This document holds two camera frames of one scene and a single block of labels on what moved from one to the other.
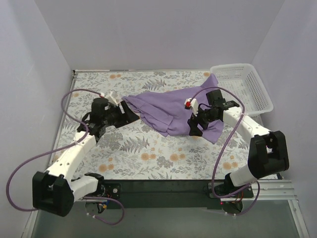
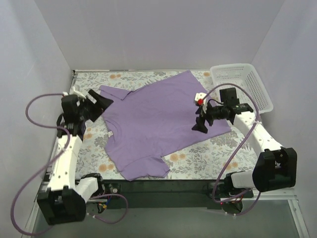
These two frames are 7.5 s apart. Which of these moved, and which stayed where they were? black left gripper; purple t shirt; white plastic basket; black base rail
Moved: black left gripper; purple t shirt
Stayed: black base rail; white plastic basket
